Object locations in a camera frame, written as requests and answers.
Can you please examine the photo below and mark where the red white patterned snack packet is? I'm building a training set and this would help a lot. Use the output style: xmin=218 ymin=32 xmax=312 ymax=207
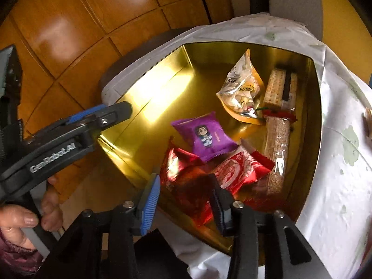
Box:
xmin=212 ymin=139 xmax=274 ymax=195

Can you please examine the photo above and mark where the person's left hand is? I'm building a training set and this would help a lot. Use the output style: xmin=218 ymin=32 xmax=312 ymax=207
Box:
xmin=1 ymin=176 xmax=63 ymax=251

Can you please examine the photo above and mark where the clear puffed grain bar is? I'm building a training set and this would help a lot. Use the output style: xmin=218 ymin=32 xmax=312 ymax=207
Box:
xmin=264 ymin=115 xmax=292 ymax=196

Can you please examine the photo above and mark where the grey yellow blue sofa chair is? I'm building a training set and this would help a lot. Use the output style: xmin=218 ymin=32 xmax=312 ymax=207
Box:
xmin=269 ymin=0 xmax=371 ymax=83

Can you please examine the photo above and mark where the yellow pistachio nut bag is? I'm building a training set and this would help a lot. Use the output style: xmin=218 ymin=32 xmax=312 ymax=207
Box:
xmin=216 ymin=49 xmax=266 ymax=125

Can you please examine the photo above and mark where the purple snack packet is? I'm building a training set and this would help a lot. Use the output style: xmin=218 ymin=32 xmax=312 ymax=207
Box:
xmin=171 ymin=112 xmax=238 ymax=163

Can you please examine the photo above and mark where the small red gold candy packet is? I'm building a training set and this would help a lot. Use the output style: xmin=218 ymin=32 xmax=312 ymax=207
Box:
xmin=159 ymin=137 xmax=214 ymax=226

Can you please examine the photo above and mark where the beige snack packet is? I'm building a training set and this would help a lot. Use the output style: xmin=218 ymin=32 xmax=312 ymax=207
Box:
xmin=364 ymin=108 xmax=372 ymax=140

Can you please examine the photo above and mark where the maroon gold gift box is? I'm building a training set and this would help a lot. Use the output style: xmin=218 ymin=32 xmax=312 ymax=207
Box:
xmin=98 ymin=42 xmax=321 ymax=253

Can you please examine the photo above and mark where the white green patterned tablecloth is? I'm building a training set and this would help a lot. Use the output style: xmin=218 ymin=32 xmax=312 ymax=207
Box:
xmin=102 ymin=13 xmax=371 ymax=278

